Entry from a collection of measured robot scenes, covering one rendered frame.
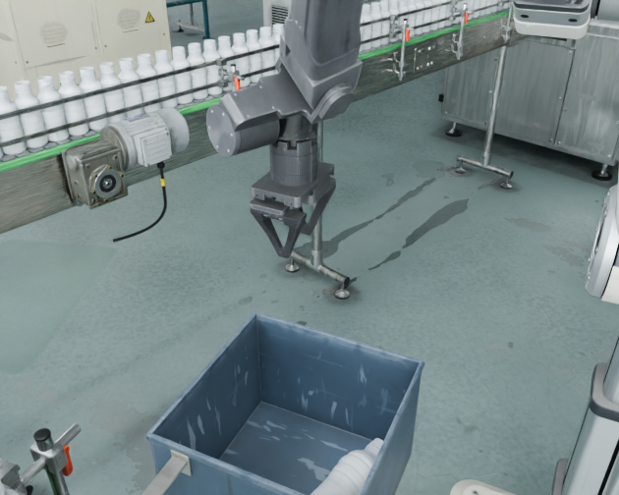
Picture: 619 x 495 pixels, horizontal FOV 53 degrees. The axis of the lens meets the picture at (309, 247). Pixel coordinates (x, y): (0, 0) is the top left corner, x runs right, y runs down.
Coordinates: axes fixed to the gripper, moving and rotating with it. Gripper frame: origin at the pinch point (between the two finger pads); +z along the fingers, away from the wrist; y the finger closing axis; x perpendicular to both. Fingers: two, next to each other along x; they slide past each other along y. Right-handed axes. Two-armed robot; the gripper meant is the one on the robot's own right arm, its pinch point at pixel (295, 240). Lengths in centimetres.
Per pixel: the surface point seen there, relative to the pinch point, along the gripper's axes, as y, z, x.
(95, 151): -48, 22, -83
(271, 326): -13.7, 28.9, -12.2
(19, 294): -82, 123, -183
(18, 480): 36.5, 13.1, -13.6
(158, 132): -63, 21, -74
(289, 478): 0.1, 48.5, -1.7
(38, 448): 32.9, 12.2, -14.2
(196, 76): -94, 15, -83
